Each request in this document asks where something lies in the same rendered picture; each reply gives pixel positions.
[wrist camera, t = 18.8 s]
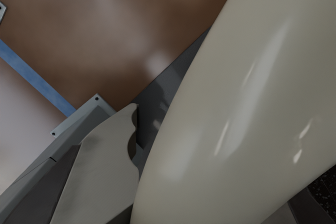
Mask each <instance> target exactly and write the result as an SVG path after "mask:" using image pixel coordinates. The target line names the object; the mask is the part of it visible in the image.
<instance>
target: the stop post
mask: <svg viewBox="0 0 336 224"><path fill-rule="evenodd" d="M7 8H8V7H7V6H6V5H4V4H3V3H2V2H1V1H0V24H1V22H2V20H3V17H4V15H5V13H6V10H7Z"/></svg>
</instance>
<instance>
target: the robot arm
mask: <svg viewBox="0 0 336 224"><path fill-rule="evenodd" d="M139 128H140V111H139V104H136V103H130V104H129V105H127V106H126V107H124V108H123V109H121V110H120V111H118V112H117V113H115V114H114V115H112V116H111V117H109V118H108V119H106V120H105V121H103V122H102V123H100V124H99V125H98V126H96V127H95V128H94V129H93V130H92V131H91V132H90V133H89V134H88V135H87V136H86V137H85V138H84V139H83V140H82V141H81V142H80V143H79V144H78V145H72V146H71V147H70V148H69V149H68V150H67V151H66V152H65V153H64V154H63V155H62V156H61V157H60V159H59V160H58V161H57V162H56V163H55V164H54V165H53V166H52V167H51V168H50V169H49V170H48V171H47V172H46V174H45V175H44V176H43V177H42V178H41V179H40V180H39V181H38V182H37V183H36V184H35V185H34V186H33V187H32V189H31V190H30V191H29V192H28V193H27V194H26V195H25V196H24V197H23V198H22V199H21V200H20V202H19V203H18V204H17V205H16V206H15V207H14V209H13V210H12V211H11V212H10V214H9V215H8V216H7V217H6V219H5V220H4V221H3V223H2V224H130V220H131V214H132V209H133V204H134V200H135V196H136V192H137V189H138V185H139V170H138V168H137V167H136V166H135V165H134V164H133V162H132V159H133V157H134V156H135V155H136V152H137V151H136V131H137V129H139ZM261 224H336V223H335V222H334V220H333V219H332V218H331V217H330V216H329V214H328V213H327V212H326V211H325V210H324V209H323V208H322V207H321V205H320V204H319V203H318V202H317V201H316V200H315V199H314V198H313V197H312V196H311V194H310V193H309V192H308V191H307V190H306V189H305V188H304V189H302V190H301V191H300V192H299V193H297V194H296V195H295V196H293V197H292V198H291V199H290V200H288V201H287V202H286V203H285V204H284V205H282V206H281V207H280V208H279V209H277V210H276V211H275V212H274V213H273V214H271V215H270V216H269V217H268V218H267V219H265V220H264V221H263V222H262V223H261Z"/></svg>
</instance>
